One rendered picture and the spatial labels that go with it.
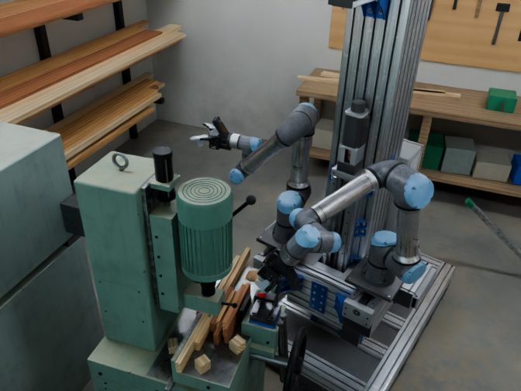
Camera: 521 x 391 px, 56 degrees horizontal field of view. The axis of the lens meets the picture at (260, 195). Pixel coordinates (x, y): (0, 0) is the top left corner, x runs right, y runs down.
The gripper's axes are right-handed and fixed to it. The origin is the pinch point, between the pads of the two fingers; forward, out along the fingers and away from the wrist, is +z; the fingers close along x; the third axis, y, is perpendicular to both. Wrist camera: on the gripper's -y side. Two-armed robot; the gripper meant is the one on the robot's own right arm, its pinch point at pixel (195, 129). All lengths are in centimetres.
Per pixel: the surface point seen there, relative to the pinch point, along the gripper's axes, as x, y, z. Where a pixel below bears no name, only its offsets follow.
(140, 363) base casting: -112, 29, -30
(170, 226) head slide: -93, -28, -41
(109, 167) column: -86, -40, -17
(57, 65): 72, 20, 152
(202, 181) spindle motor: -79, -38, -47
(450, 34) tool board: 240, 28, -111
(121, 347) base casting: -108, 29, -19
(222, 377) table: -111, 19, -64
